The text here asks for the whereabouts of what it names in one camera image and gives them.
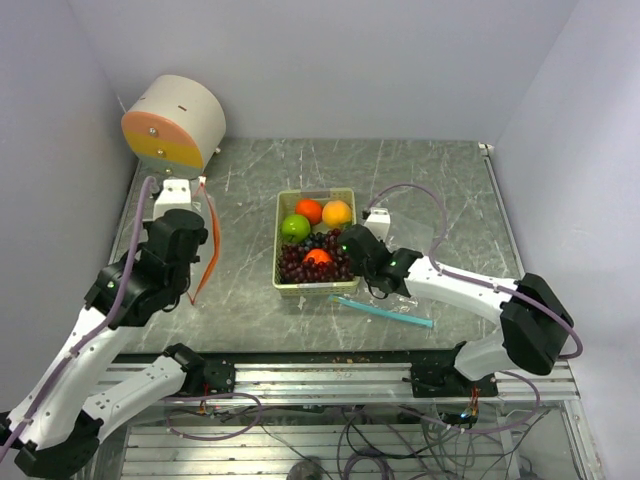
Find small red-orange fruit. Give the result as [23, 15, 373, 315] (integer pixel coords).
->
[303, 248, 333, 265]

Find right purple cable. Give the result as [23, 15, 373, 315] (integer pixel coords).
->
[367, 182, 585, 359]

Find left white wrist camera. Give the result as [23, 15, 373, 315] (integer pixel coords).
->
[152, 178, 192, 220]

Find yellow-orange peach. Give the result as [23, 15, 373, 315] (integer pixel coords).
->
[322, 200, 352, 229]

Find white corner clip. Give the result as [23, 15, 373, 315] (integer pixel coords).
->
[478, 142, 494, 156]

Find blue-zipper clear bag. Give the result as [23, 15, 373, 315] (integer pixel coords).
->
[327, 214, 436, 330]

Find orange fruit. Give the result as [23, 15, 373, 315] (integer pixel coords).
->
[295, 198, 323, 226]

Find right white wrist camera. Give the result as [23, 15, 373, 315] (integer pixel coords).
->
[362, 207, 391, 242]

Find cylindrical drawer box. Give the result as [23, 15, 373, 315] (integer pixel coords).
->
[121, 74, 227, 179]

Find loose wires under table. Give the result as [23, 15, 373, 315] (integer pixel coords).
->
[164, 389, 551, 480]

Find green apple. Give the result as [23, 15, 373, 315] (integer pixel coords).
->
[280, 214, 312, 244]

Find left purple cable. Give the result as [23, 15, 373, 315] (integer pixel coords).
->
[0, 175, 166, 461]

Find aluminium rail frame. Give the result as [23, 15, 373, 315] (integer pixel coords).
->
[79, 352, 604, 479]

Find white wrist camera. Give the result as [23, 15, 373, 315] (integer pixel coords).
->
[362, 207, 391, 242]
[152, 178, 192, 220]

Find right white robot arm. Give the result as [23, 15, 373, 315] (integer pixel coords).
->
[338, 225, 574, 397]

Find dark blue grape bunch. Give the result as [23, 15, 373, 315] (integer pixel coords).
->
[284, 229, 342, 249]

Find yellow-green perforated plastic basket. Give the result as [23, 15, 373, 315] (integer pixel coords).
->
[272, 188, 360, 296]

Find purple cable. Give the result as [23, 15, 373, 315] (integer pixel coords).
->
[367, 182, 585, 359]
[0, 175, 166, 461]

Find red-zipper clear bag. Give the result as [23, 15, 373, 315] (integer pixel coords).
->
[187, 176, 221, 305]

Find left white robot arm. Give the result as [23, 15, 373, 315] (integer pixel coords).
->
[1, 209, 208, 479]

